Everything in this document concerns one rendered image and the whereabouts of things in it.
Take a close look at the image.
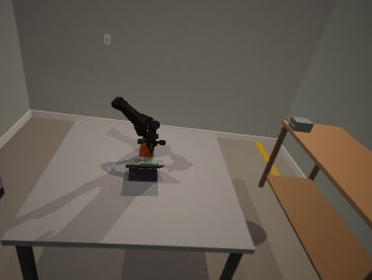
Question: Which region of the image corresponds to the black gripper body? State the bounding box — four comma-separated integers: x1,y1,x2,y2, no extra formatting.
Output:
137,131,166,145

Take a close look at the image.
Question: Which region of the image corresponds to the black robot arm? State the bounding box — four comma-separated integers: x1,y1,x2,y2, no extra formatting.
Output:
111,97,160,141

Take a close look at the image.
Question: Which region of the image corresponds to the grey switch panel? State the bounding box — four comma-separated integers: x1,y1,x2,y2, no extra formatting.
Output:
126,163,164,182

